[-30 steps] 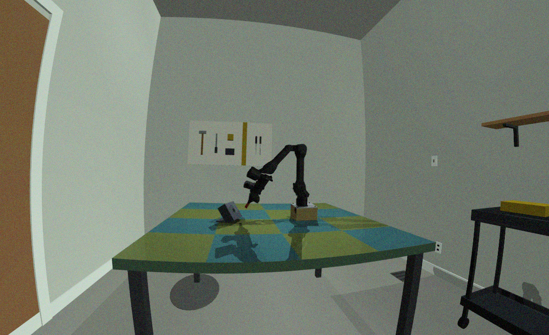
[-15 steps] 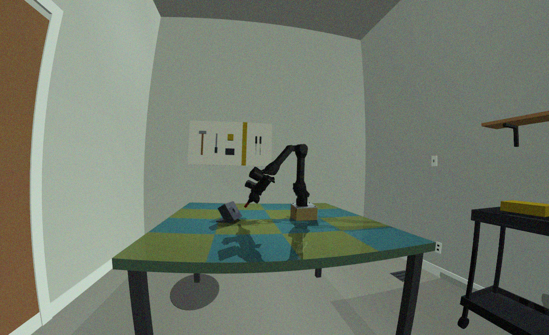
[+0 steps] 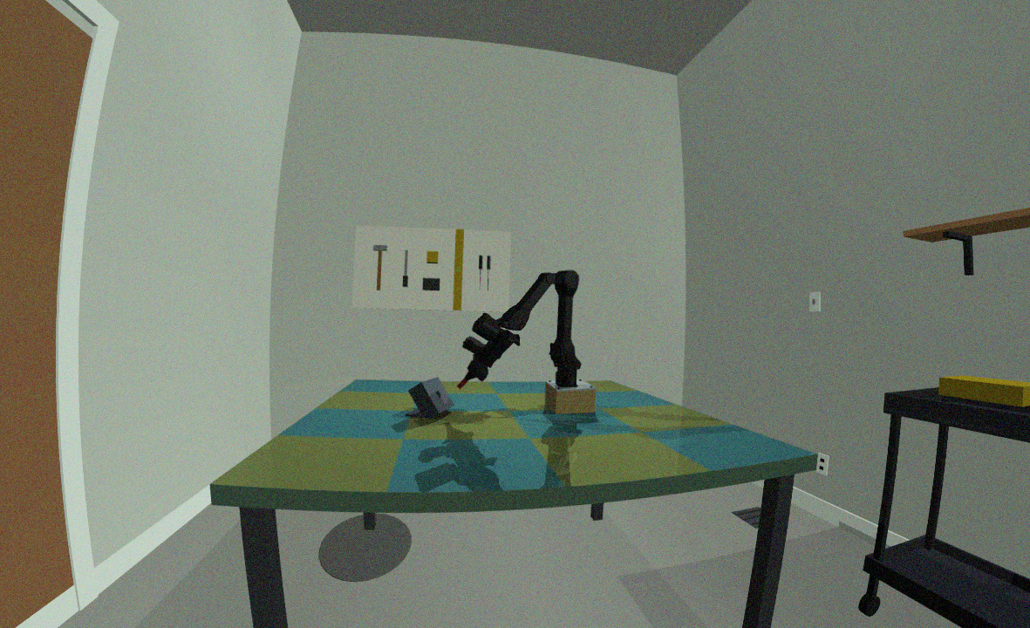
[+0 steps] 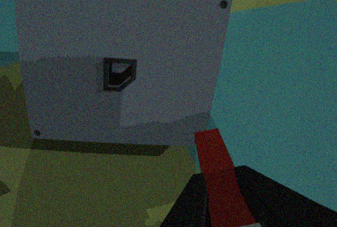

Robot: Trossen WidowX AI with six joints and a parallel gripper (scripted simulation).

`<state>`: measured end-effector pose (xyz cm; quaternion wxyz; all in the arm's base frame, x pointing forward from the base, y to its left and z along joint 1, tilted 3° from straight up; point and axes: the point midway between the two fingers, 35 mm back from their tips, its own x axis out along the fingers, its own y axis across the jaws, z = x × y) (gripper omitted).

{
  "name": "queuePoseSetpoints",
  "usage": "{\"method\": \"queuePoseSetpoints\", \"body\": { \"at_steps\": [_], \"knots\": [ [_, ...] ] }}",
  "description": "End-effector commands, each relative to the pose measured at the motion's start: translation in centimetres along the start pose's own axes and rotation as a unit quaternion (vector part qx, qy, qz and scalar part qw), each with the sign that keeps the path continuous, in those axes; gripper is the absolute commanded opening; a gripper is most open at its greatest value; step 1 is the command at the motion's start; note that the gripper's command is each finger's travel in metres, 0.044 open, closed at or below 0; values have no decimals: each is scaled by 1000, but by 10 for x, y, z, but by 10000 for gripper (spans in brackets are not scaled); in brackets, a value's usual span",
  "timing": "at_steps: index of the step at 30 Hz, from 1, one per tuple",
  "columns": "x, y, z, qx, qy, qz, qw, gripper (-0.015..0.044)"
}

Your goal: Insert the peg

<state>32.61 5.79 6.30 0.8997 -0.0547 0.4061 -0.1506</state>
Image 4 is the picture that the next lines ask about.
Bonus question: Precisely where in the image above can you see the red square peg with white band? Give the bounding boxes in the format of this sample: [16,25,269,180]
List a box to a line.
[194,128,265,227]

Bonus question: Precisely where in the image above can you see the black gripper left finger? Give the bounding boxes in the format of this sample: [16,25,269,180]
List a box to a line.
[160,173,211,227]

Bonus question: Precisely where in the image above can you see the grey square panel with hole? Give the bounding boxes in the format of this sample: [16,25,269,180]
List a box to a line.
[14,0,232,146]

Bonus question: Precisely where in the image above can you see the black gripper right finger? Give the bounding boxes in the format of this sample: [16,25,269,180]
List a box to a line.
[234,165,337,227]

